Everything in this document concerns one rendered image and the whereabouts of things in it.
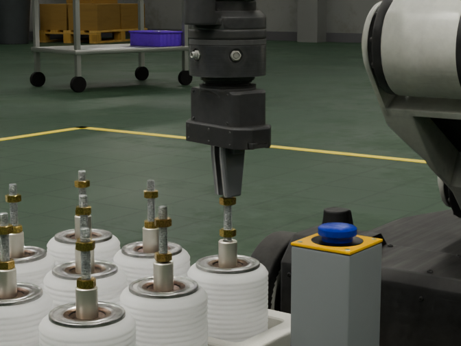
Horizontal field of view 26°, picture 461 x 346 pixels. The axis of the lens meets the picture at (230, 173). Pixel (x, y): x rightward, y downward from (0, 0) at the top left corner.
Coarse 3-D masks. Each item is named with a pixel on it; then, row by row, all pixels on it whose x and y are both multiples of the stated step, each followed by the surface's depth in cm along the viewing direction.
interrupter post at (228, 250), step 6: (222, 240) 117; (234, 240) 117; (222, 246) 117; (228, 246) 116; (234, 246) 117; (222, 252) 117; (228, 252) 116; (234, 252) 117; (222, 258) 117; (228, 258) 117; (234, 258) 117; (222, 264) 117; (228, 264) 117; (234, 264) 117
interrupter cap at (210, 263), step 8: (208, 256) 120; (216, 256) 121; (240, 256) 121; (248, 256) 120; (200, 264) 117; (208, 264) 117; (216, 264) 118; (240, 264) 118; (248, 264) 117; (256, 264) 117; (208, 272) 115; (216, 272) 114; (224, 272) 114; (232, 272) 114; (240, 272) 114
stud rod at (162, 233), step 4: (160, 208) 107; (164, 208) 107; (160, 212) 107; (164, 212) 107; (160, 216) 107; (164, 216) 107; (160, 228) 107; (164, 228) 107; (160, 232) 107; (164, 232) 107; (160, 236) 107; (164, 236) 107; (160, 240) 107; (164, 240) 107; (160, 244) 107; (164, 244) 107; (160, 248) 107; (164, 248) 107; (160, 252) 107; (164, 252) 107
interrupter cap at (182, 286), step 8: (136, 280) 110; (144, 280) 111; (152, 280) 110; (176, 280) 110; (184, 280) 111; (192, 280) 110; (136, 288) 108; (144, 288) 108; (152, 288) 108; (176, 288) 108; (184, 288) 107; (192, 288) 107; (144, 296) 105; (152, 296) 105; (160, 296) 105; (168, 296) 105; (176, 296) 105; (184, 296) 106
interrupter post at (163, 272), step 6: (156, 264) 107; (162, 264) 107; (168, 264) 107; (156, 270) 107; (162, 270) 107; (168, 270) 107; (156, 276) 107; (162, 276) 107; (168, 276) 107; (156, 282) 107; (162, 282) 107; (168, 282) 107; (156, 288) 108; (162, 288) 107; (168, 288) 108
